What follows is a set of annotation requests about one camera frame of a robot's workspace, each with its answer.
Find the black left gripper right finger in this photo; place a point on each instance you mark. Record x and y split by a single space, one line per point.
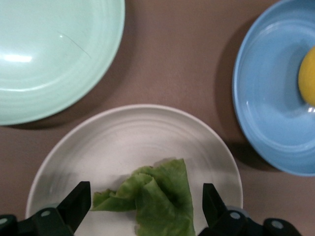
216 211

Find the green lettuce leaf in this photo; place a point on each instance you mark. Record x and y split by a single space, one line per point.
160 196

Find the beige plate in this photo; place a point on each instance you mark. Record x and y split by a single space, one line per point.
135 137

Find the yellow lemon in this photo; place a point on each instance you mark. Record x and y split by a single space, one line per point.
308 78

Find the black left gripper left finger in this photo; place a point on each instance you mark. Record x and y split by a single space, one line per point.
71 209

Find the blue plate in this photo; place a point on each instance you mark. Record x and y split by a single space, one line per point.
268 86

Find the mint green plate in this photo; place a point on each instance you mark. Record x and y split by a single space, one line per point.
49 61

